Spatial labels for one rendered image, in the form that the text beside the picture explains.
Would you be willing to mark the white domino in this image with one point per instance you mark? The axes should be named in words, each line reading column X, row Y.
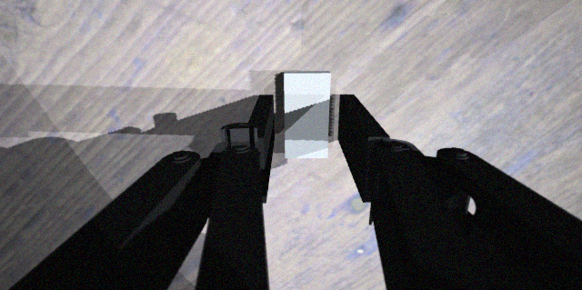
column 307, row 96

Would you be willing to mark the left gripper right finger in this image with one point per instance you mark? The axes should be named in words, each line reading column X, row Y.
column 418, row 203

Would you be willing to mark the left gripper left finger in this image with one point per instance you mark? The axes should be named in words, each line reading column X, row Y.
column 141, row 239

